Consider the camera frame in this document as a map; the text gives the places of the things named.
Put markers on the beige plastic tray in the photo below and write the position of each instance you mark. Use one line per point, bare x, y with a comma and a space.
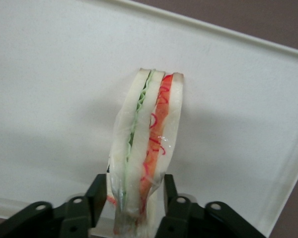
64, 74

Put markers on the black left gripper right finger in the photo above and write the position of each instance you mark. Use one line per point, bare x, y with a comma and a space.
188, 220

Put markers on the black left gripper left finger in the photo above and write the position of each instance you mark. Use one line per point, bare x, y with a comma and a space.
72, 218

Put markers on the triangle sandwich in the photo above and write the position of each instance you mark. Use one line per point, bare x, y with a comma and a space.
151, 111

